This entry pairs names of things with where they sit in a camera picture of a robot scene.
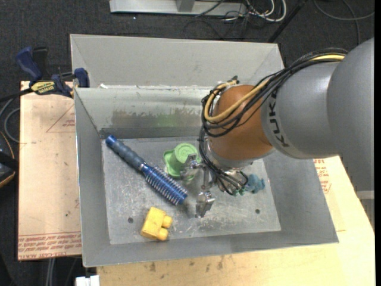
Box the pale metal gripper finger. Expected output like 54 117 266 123
194 190 216 219
179 153 199 182

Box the green plastic cup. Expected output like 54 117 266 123
163 142 202 182

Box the teal toy figure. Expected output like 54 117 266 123
245 173 266 194

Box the blue hairbrush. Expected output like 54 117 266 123
105 134 189 207

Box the yellow toy block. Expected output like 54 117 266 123
139 206 174 242

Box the grey metal bin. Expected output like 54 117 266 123
70 33 339 268

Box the brown cardboard board red print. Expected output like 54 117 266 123
17 80 348 262

